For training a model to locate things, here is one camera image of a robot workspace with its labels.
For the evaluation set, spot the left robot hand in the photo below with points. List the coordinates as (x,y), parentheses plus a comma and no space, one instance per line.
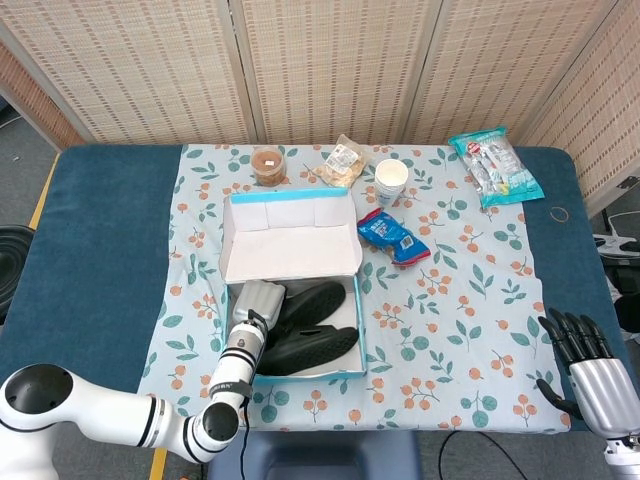
(260,300)

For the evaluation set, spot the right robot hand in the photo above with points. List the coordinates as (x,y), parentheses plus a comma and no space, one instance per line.
(602,395)

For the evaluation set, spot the black slipper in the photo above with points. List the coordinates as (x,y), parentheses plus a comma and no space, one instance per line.
(310,350)
(315,300)

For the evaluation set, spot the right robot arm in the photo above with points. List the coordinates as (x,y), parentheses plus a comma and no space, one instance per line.
(622,460)

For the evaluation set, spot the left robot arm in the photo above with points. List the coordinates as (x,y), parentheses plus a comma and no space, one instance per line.
(235,360)

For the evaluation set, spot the blue shoe box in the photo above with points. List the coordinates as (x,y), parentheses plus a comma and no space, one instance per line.
(290,245)

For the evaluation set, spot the black bag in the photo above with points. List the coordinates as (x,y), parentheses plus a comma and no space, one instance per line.
(625,290)

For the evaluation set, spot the clear jar of brown snacks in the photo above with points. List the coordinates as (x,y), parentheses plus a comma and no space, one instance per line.
(268,167)

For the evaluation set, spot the blue snack bag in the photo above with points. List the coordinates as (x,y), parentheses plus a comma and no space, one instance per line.
(392,235)

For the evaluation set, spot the white office chair base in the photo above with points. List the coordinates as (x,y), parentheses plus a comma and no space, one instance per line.
(617,245)

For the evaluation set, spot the clear bag of crackers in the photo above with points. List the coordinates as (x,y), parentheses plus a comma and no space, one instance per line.
(342,162)

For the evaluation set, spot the blue-grey robot torso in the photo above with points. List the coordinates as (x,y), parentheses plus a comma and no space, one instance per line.
(325,455)

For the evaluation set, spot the dark blue table cover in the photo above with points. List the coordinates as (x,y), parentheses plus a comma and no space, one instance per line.
(90,275)

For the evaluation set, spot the white paper cup stack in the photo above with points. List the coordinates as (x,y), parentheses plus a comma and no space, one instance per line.
(391,180)

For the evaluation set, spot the floral tablecloth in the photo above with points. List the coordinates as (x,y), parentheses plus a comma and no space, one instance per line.
(450,300)

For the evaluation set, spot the tan rubber band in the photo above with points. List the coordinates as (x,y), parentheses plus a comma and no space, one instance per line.
(550,214)

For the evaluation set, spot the woven bamboo screen panel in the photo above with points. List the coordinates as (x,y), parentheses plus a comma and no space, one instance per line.
(340,65)
(30,95)
(600,125)
(500,65)
(140,65)

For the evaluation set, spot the black ribbed round bin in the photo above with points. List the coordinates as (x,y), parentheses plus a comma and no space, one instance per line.
(12,270)

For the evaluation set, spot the teal packet of silver sachets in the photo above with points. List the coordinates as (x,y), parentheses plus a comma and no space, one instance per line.
(497,167)

